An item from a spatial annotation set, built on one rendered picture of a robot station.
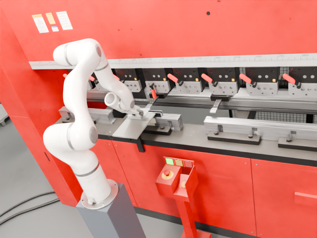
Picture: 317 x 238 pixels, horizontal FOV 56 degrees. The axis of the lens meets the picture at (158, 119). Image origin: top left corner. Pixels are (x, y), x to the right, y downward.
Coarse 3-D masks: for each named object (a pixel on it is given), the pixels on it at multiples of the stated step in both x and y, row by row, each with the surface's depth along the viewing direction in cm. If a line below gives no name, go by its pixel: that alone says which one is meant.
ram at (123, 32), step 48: (0, 0) 194; (48, 0) 177; (96, 0) 163; (144, 0) 150; (192, 0) 140; (240, 0) 131; (288, 0) 123; (48, 48) 201; (144, 48) 168; (192, 48) 155; (240, 48) 144; (288, 48) 134
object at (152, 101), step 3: (150, 93) 216; (156, 93) 214; (159, 93) 213; (162, 93) 212; (165, 93) 214; (150, 96) 217; (159, 96) 214; (162, 96) 213; (165, 96) 214; (153, 99) 212; (156, 99) 211; (150, 102) 209; (153, 102) 208; (147, 105) 207; (150, 105) 206
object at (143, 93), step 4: (144, 88) 191; (132, 92) 196; (136, 92) 194; (140, 92) 193; (144, 92) 191; (136, 96) 197; (140, 96) 195; (144, 96) 194; (136, 100) 200; (140, 100) 198; (144, 100) 197
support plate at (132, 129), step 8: (128, 120) 197; (136, 120) 195; (144, 120) 193; (120, 128) 191; (128, 128) 189; (136, 128) 187; (144, 128) 187; (120, 136) 185; (128, 136) 182; (136, 136) 180
